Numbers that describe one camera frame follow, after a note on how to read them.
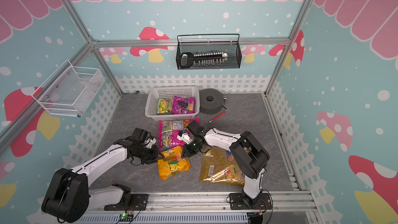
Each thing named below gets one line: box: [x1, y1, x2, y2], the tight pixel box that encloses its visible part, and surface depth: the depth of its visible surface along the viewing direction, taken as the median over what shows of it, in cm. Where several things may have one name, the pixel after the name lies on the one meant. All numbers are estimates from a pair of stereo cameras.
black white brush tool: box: [180, 52, 229, 69], surface depth 91 cm
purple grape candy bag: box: [172, 95, 195, 115], surface depth 105 cm
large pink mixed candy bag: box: [158, 118, 201, 150], surface depth 98 cm
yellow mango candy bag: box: [157, 145, 191, 180], surface depth 83 cm
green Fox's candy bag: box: [156, 98, 174, 115], surface depth 111 cm
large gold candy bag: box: [199, 145, 245, 187], surface depth 82 cm
